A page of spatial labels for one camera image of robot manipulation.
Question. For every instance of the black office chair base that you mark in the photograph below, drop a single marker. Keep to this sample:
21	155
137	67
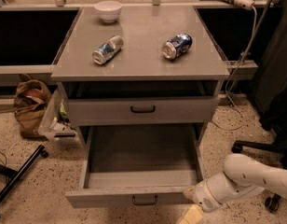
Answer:
278	146

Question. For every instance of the grey drawer cabinet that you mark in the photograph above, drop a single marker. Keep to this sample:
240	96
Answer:
139	69

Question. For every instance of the grey drawer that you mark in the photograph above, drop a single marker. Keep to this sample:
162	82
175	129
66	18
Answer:
88	112
138	165

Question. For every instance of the white ceramic bowl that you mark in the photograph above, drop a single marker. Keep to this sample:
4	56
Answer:
108	11

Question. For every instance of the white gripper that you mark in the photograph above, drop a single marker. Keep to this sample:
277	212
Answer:
206	194

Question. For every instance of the grey top drawer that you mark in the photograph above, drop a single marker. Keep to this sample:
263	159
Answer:
88	112

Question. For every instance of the silver blue soda can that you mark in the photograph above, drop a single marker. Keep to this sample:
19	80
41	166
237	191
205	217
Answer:
107	50

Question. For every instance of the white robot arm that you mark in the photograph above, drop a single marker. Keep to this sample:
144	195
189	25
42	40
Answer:
241	177

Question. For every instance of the clear plastic storage bin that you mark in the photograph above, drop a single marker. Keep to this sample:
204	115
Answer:
52	126

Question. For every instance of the black metal stand leg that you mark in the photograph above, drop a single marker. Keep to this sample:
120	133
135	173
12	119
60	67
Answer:
14	176

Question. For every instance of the brown fabric bag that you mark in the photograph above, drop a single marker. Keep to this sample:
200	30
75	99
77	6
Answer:
31	101

